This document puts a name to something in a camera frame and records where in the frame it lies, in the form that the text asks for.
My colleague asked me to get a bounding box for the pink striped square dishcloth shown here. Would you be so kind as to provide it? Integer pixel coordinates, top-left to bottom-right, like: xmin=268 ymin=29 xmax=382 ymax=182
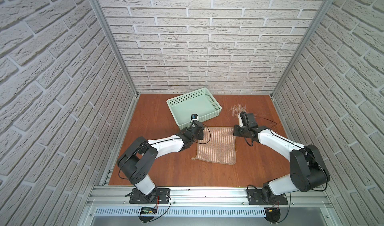
xmin=192 ymin=127 xmax=236 ymax=165

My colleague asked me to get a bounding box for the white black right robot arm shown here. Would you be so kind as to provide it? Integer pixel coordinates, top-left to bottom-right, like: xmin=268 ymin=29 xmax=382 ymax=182
xmin=234 ymin=125 xmax=331 ymax=198

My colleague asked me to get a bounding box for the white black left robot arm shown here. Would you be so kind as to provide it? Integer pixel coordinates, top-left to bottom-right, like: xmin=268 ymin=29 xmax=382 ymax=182
xmin=117 ymin=120 xmax=205 ymax=196

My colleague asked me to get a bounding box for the mint green perforated basket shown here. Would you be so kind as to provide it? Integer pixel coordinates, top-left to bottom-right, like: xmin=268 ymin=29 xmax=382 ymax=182
xmin=167 ymin=88 xmax=222 ymax=130

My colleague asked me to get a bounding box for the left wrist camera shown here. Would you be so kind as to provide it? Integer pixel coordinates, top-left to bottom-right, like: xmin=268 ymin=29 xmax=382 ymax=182
xmin=191 ymin=114 xmax=199 ymax=121

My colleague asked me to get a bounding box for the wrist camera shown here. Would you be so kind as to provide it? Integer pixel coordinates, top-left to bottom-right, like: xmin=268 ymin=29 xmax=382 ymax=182
xmin=191 ymin=114 xmax=199 ymax=121
xmin=239 ymin=112 xmax=259 ymax=129

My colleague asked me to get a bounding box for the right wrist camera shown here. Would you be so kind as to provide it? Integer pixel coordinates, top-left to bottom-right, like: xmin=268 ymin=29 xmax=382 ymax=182
xmin=239 ymin=112 xmax=259 ymax=129

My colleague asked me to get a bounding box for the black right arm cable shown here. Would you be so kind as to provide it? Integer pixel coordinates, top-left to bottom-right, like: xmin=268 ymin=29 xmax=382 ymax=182
xmin=244 ymin=116 xmax=329 ymax=192

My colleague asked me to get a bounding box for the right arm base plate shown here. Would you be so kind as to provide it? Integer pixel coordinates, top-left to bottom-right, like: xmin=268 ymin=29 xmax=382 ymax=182
xmin=246 ymin=188 xmax=289 ymax=206

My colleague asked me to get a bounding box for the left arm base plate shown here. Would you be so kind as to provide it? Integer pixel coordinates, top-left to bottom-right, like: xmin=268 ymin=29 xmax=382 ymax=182
xmin=126 ymin=188 xmax=171 ymax=205

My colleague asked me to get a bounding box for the right controller board with wires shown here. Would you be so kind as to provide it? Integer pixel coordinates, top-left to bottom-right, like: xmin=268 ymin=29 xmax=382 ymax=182
xmin=265 ymin=205 xmax=291 ymax=224

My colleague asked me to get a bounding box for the controller board with wires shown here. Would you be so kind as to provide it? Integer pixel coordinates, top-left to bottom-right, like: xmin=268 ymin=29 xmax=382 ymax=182
xmin=139 ymin=194 xmax=172 ymax=224
xmin=265 ymin=205 xmax=291 ymax=224

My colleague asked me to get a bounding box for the left controller board with wires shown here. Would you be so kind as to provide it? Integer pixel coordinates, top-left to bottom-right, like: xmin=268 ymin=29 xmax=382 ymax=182
xmin=139 ymin=194 xmax=172 ymax=224

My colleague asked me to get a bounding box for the aluminium front rail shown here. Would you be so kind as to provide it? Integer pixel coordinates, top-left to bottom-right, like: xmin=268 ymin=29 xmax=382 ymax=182
xmin=78 ymin=186 xmax=342 ymax=226

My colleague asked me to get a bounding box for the aluminium corner post right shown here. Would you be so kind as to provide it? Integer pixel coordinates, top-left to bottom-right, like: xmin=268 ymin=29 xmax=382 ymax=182
xmin=270 ymin=0 xmax=334 ymax=100

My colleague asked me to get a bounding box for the aluminium corner post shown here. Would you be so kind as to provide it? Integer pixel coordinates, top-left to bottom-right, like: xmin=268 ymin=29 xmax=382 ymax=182
xmin=270 ymin=0 xmax=334 ymax=100
xmin=89 ymin=0 xmax=140 ymax=98

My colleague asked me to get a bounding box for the aluminium corner post left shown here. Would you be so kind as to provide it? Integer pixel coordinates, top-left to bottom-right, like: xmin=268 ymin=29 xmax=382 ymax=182
xmin=89 ymin=0 xmax=140 ymax=98

